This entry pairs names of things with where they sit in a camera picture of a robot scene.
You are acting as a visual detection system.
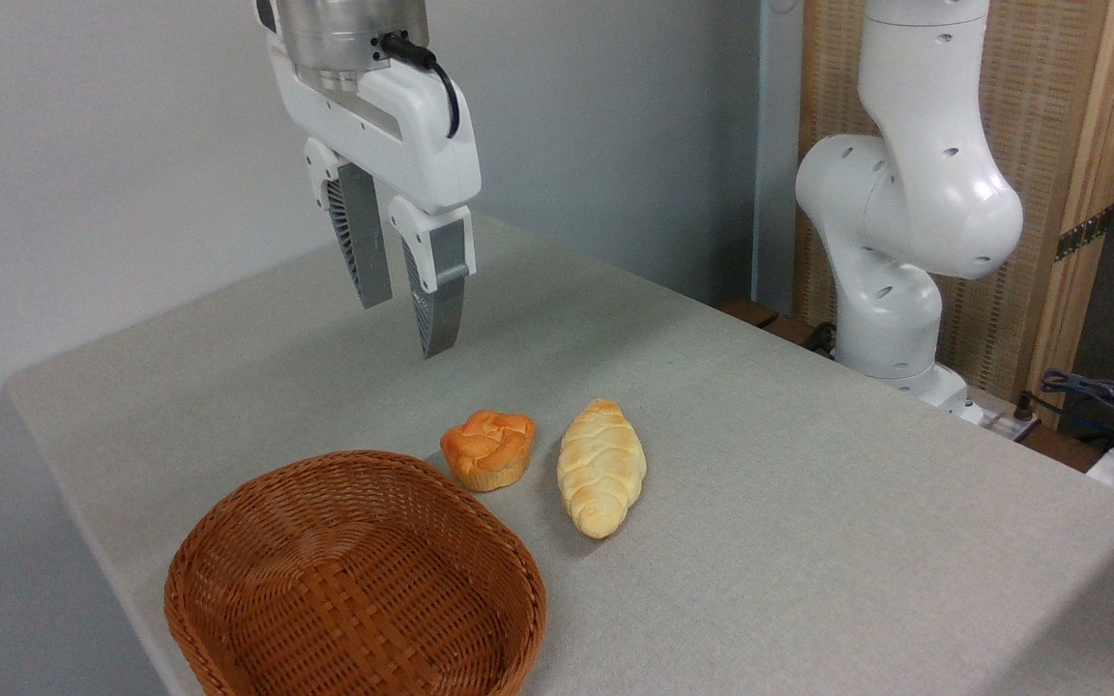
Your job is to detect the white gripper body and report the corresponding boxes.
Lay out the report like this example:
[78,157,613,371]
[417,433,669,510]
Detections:
[267,34,483,217]

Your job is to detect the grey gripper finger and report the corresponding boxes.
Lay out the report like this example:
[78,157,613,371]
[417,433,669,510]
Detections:
[303,137,395,310]
[388,196,478,361]

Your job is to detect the round bread bun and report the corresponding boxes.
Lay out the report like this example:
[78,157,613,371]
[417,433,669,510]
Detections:
[439,409,538,493]

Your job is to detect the long braided bread loaf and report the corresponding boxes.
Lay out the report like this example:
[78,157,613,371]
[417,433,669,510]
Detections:
[557,398,649,540]

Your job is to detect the brown woven wicker basket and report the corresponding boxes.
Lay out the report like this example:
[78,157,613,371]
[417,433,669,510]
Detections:
[163,449,548,696]

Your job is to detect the dark wooden base board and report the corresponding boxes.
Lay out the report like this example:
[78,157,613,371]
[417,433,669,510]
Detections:
[718,297,840,361]

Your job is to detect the grey tablecloth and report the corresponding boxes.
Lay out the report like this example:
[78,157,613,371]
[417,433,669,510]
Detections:
[4,213,1114,696]

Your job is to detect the white power strip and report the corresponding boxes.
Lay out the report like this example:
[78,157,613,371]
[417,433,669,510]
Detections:
[961,391,1043,444]

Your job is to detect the wooden woven screen panel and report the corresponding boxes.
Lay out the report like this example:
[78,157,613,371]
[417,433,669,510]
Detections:
[793,0,1114,417]

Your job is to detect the metal screen hinge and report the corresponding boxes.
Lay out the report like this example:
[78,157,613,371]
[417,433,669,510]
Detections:
[1055,206,1113,262]

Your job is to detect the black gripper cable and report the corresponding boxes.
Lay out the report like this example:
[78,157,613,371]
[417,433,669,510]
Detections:
[380,33,462,139]

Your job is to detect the white vertical post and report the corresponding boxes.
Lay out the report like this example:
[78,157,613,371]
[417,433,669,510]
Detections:
[752,0,804,315]

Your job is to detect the dark cable bundle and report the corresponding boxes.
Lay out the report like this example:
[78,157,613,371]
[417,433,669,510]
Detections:
[1013,367,1114,455]

